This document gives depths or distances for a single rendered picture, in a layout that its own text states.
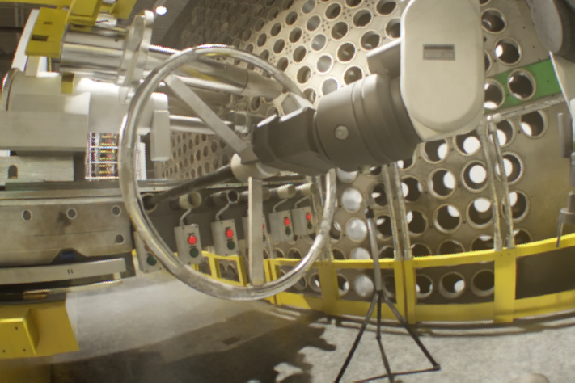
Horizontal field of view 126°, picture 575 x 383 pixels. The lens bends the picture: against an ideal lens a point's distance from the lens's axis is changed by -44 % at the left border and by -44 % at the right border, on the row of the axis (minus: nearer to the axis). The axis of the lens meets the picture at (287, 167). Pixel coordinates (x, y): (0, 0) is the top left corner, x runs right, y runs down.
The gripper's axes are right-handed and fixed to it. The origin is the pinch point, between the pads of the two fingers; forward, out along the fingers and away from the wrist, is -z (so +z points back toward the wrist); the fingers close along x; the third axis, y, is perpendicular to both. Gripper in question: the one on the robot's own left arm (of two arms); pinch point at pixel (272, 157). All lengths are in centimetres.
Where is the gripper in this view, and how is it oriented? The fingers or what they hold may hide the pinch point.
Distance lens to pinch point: 35.0
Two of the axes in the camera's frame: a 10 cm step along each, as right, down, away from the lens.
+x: 7.1, 1.8, 6.8
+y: -0.2, -9.6, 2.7
